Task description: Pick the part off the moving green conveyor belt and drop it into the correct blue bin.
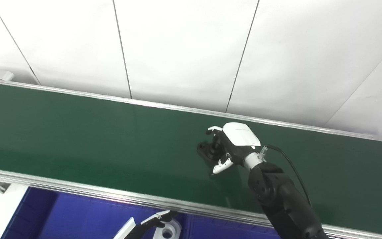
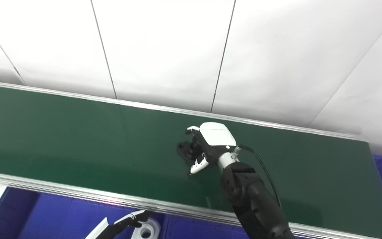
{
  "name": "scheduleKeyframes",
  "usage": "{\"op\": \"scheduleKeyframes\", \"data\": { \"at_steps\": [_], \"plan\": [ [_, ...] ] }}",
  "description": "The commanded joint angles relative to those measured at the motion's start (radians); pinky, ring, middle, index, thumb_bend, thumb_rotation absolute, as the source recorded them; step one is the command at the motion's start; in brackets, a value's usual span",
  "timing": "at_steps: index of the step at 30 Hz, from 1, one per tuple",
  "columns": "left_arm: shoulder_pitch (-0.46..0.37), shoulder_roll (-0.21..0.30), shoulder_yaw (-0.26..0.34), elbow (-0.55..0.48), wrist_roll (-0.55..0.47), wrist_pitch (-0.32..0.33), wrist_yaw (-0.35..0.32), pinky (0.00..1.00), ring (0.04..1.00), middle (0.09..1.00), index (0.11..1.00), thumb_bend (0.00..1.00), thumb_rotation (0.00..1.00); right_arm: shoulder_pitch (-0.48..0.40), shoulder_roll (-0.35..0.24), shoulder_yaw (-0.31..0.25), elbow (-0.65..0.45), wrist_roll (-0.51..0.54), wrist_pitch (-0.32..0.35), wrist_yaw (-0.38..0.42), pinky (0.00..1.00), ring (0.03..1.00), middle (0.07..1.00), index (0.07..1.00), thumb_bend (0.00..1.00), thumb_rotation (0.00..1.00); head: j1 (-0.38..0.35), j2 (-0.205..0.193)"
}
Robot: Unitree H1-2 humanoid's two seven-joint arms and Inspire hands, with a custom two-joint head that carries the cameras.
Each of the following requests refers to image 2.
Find green conveyor belt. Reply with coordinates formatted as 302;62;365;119
0;79;382;239
0;84;382;239

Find black flange part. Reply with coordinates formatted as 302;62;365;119
177;139;205;167

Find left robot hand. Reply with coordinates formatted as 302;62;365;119
84;209;154;239

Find white cylindrical plastic part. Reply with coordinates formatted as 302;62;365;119
131;218;161;239

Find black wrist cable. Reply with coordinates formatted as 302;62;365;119
238;144;283;209

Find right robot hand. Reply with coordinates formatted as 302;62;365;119
185;122;242;175

